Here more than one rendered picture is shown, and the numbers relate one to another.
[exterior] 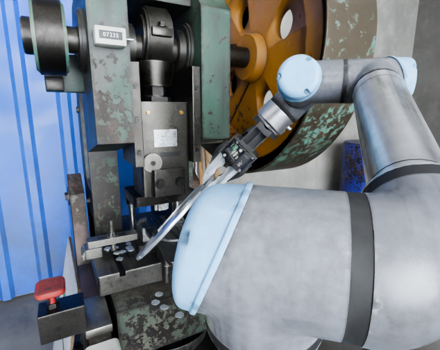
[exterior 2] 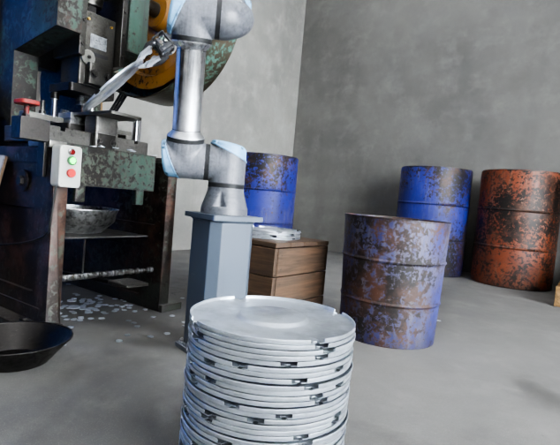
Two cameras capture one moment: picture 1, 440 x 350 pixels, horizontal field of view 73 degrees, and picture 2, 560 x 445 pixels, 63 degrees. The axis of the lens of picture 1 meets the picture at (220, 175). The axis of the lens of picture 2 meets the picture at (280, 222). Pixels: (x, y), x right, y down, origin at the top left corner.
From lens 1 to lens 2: 1.30 m
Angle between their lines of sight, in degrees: 28
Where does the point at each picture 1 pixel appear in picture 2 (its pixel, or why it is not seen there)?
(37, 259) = not seen: outside the picture
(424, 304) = (231, 11)
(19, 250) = not seen: outside the picture
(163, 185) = (96, 73)
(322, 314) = (210, 13)
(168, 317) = (100, 163)
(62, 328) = (34, 131)
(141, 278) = (75, 139)
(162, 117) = (97, 26)
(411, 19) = (296, 55)
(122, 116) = (75, 11)
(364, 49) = not seen: hidden behind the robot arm
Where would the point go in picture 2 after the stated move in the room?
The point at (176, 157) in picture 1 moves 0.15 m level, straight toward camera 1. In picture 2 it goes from (104, 60) to (115, 52)
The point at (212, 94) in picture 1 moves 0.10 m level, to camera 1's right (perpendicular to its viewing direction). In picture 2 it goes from (136, 20) to (160, 26)
